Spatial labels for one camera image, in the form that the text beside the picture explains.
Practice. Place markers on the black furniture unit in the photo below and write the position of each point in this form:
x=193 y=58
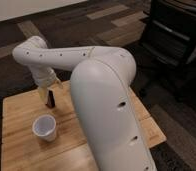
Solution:
x=170 y=33

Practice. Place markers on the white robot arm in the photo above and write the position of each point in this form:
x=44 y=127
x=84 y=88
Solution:
x=101 y=96

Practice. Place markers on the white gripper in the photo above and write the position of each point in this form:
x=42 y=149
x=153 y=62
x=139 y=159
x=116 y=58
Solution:
x=45 y=77

